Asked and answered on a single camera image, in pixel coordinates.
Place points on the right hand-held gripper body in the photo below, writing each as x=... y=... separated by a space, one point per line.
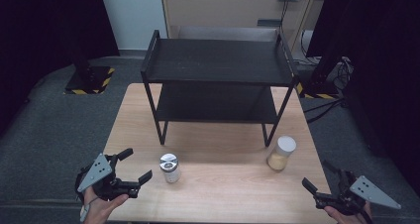
x=366 y=192

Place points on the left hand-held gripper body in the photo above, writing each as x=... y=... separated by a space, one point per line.
x=99 y=174

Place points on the glass jar with silver lid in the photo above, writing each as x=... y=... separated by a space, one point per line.
x=170 y=168

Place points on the plastic jar with white lid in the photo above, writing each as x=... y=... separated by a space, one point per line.
x=281 y=153

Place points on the black two-tier shelf rack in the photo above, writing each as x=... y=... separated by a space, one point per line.
x=218 y=63

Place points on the person's left hand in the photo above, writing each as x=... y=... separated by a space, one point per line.
x=100 y=209

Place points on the person's right hand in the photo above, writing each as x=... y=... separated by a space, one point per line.
x=343 y=219

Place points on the black stand with striped base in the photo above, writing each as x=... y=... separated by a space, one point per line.
x=318 y=85
x=89 y=78

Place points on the black curtain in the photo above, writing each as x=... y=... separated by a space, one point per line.
x=49 y=22
x=383 y=68

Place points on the beige wooden cabinet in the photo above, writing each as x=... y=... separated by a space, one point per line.
x=228 y=9

